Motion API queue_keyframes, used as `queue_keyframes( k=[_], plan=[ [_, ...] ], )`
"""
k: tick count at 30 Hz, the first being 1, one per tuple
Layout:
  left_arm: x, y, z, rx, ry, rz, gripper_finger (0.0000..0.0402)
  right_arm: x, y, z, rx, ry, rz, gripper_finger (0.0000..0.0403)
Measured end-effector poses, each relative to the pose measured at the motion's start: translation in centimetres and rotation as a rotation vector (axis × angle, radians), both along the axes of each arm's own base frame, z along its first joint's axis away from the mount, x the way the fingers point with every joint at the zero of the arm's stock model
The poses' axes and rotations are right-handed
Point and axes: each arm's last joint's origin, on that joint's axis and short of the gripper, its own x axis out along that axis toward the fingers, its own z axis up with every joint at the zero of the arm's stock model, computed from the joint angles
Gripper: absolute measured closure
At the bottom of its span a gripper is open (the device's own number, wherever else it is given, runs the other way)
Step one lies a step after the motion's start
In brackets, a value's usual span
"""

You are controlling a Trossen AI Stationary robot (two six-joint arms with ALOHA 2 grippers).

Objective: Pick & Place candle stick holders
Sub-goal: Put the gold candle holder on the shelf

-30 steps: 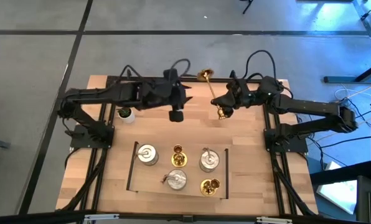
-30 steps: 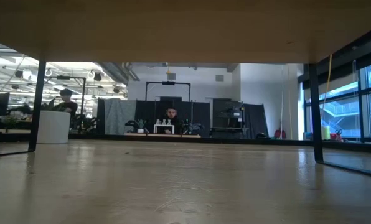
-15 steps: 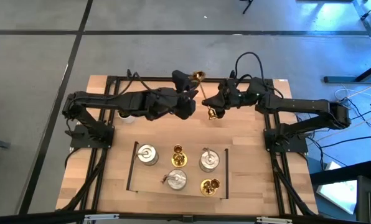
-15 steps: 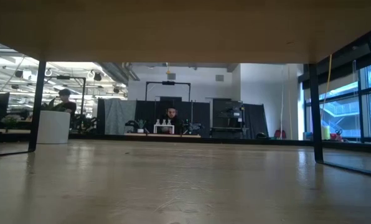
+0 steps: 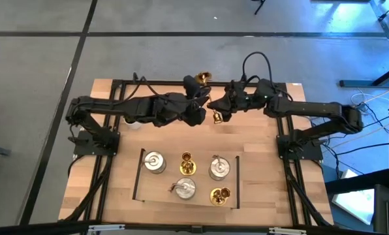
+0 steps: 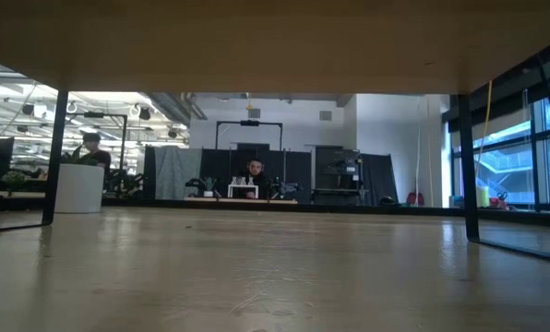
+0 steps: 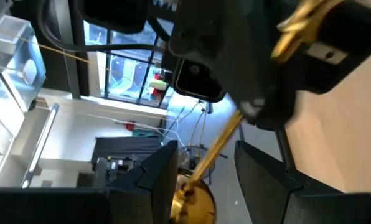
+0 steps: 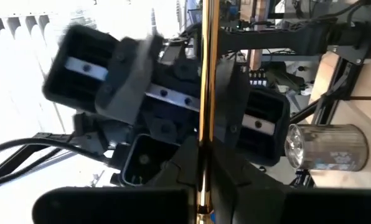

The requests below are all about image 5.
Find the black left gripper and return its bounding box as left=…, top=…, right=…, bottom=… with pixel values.
left=168, top=74, right=213, bottom=127

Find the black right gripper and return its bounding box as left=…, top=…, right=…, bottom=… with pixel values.
left=206, top=80, right=259, bottom=123

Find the small plant in white pot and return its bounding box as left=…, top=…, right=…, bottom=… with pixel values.
left=124, top=119, right=143, bottom=131

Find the wooden riser with black legs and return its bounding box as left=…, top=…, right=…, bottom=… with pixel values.
left=132, top=149, right=241, bottom=210

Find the office chair base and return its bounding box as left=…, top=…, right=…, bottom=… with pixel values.
left=250, top=0, right=267, bottom=16

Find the black desk leg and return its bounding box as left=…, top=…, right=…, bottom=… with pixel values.
left=339, top=61, right=389, bottom=88

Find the black desk beam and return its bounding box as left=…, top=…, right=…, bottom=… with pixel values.
left=324, top=168, right=389, bottom=195

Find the glossy white panel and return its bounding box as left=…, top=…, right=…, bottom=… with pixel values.
left=331, top=168, right=375, bottom=226

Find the black desk foot bar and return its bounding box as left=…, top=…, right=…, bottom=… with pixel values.
left=369, top=0, right=389, bottom=63

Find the black aluminium table frame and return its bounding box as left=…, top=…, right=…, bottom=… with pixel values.
left=59, top=72, right=334, bottom=229

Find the white cable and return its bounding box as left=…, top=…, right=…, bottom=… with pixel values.
left=350, top=92, right=380, bottom=107

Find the silver bracket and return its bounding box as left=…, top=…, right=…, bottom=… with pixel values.
left=268, top=227, right=307, bottom=235
left=88, top=223, right=126, bottom=233

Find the black cable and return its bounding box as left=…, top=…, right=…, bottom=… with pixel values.
left=324, top=140, right=389, bottom=157

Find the tan cable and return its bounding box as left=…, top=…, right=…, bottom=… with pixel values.
left=360, top=115, right=389, bottom=138
left=357, top=83, right=389, bottom=107

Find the black mount bar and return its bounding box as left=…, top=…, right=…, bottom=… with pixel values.
left=0, top=220, right=389, bottom=235

